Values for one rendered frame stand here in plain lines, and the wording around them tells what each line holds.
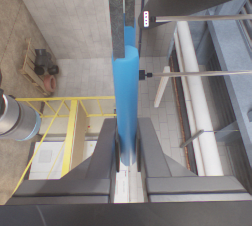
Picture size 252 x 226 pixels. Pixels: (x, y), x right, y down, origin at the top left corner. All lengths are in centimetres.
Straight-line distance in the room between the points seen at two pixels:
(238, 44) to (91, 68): 359
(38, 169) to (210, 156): 318
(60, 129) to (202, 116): 294
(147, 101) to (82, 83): 183
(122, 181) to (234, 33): 362
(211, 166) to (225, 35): 249
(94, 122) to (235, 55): 311
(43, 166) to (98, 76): 262
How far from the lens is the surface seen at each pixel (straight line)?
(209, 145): 318
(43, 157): 418
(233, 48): 403
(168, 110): 469
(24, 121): 48
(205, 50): 519
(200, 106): 336
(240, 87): 355
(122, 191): 377
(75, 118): 303
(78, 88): 507
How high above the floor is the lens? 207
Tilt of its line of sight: 1 degrees down
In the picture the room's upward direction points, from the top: 89 degrees clockwise
